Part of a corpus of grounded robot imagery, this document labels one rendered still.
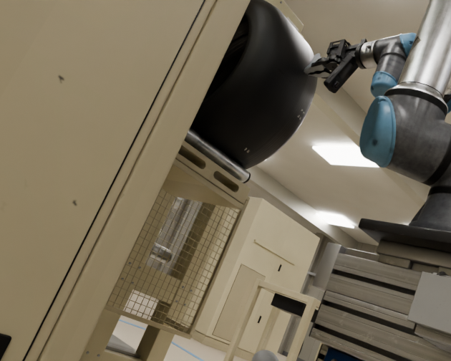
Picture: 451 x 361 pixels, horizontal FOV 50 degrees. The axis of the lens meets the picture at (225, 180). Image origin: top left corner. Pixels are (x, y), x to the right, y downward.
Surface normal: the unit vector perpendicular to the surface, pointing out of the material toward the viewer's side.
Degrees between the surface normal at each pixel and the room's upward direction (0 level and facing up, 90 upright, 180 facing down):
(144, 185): 90
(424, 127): 87
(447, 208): 73
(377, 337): 90
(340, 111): 90
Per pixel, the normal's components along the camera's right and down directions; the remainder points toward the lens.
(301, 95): 0.65, 0.12
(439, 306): -0.67, -0.45
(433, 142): -0.01, -0.09
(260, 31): -0.48, -0.48
